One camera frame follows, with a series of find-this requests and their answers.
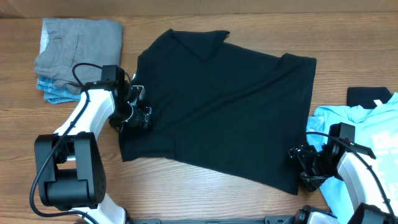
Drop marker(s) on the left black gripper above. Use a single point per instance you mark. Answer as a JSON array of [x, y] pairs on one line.
[[142, 117]]

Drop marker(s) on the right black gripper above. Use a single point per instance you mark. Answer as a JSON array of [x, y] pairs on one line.
[[306, 163]]

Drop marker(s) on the black t-shirt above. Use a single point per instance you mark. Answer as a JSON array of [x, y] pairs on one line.
[[222, 107]]

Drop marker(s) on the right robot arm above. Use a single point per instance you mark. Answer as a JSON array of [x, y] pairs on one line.
[[350, 162]]

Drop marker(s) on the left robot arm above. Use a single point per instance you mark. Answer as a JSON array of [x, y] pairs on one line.
[[70, 176]]

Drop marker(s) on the light blue t-shirt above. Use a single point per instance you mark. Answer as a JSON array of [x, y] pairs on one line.
[[375, 128]]

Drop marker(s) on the folded black garment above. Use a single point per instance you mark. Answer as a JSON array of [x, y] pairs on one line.
[[367, 97]]

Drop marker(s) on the folded blue jeans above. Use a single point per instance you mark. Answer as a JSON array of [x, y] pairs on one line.
[[53, 94]]

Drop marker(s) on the folded grey shorts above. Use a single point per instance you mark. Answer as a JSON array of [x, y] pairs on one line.
[[73, 41]]

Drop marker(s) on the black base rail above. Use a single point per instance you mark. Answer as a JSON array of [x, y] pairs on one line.
[[278, 219]]

